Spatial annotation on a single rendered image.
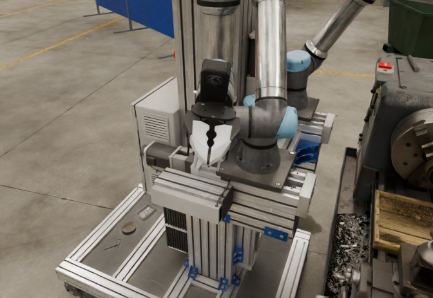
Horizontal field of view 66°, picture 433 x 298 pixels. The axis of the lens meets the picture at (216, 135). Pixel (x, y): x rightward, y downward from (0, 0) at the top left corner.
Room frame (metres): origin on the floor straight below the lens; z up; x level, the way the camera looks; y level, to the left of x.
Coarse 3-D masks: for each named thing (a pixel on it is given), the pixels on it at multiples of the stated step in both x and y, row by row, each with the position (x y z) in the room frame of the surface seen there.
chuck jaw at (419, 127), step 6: (414, 126) 1.14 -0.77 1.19; (420, 126) 1.12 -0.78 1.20; (420, 132) 1.10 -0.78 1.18; (426, 132) 1.08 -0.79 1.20; (420, 138) 1.08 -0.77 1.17; (426, 138) 1.08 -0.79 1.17; (426, 144) 1.07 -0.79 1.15; (432, 144) 1.05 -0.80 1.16; (426, 150) 1.05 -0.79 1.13; (432, 150) 1.05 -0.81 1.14; (426, 156) 1.04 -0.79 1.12; (432, 156) 1.03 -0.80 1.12
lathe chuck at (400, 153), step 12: (408, 120) 1.20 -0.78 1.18; (420, 120) 1.15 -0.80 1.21; (432, 120) 1.12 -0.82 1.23; (396, 132) 1.21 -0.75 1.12; (408, 132) 1.14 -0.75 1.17; (432, 132) 1.10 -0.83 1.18; (396, 144) 1.15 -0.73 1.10; (408, 144) 1.14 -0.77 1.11; (420, 144) 1.11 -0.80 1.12; (396, 156) 1.14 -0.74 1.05; (408, 156) 1.12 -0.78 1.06; (420, 156) 1.11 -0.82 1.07; (396, 168) 1.13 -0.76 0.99; (408, 168) 1.12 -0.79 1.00
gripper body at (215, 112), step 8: (200, 104) 0.51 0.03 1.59; (208, 104) 0.52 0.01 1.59; (216, 104) 0.52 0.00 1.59; (224, 104) 0.52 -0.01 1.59; (232, 104) 0.57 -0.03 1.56; (200, 112) 0.49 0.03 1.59; (208, 112) 0.49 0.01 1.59; (216, 112) 0.49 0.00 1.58; (224, 112) 0.50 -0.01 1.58; (232, 112) 0.50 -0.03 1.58; (208, 120) 0.47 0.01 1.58; (216, 120) 0.47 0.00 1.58; (224, 120) 0.47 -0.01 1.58; (208, 136) 0.48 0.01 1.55; (208, 144) 0.48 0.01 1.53
